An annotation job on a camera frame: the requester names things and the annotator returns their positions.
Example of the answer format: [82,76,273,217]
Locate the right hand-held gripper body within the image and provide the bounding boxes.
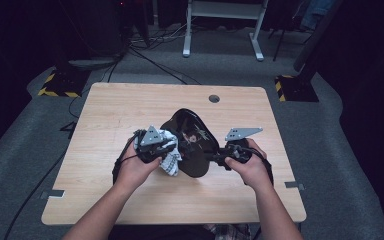
[213,126,264,168]

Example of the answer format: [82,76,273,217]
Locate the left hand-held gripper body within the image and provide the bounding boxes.
[133,124,174,164]

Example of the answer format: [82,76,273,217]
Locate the white checked cloth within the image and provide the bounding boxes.
[136,129,183,177]

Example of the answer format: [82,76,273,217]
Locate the black floral lacquer plate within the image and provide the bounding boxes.
[159,108,220,179]

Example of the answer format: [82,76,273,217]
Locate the person's right hand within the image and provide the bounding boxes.
[224,138,268,193]

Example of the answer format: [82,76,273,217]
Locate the person's left hand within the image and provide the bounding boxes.
[114,138,163,194]

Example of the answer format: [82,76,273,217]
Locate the person's plaid trousers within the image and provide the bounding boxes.
[204,223,253,240]

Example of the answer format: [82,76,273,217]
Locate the black yellow striped base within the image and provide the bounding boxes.
[37,68,91,99]
[274,74,320,103]

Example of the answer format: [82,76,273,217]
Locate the person's black shirt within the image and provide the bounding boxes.
[108,225,214,240]

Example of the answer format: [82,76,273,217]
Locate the black tripod stand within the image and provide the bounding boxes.
[269,26,311,63]

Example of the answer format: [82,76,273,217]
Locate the black cabinet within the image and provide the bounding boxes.
[59,0,131,69]

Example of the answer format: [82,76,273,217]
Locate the dark slanted pole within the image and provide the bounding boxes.
[293,0,344,83]

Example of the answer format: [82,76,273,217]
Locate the blue fabric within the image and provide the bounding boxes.
[299,0,336,33]

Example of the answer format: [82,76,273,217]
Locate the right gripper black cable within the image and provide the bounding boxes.
[246,146,274,186]

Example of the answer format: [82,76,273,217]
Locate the thin black floor cable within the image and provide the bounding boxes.
[129,46,201,86]

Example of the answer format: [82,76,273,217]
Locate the long black floor cable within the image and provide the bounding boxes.
[3,149,68,240]

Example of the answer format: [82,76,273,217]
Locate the white desk frame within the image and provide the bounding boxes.
[182,0,269,63]

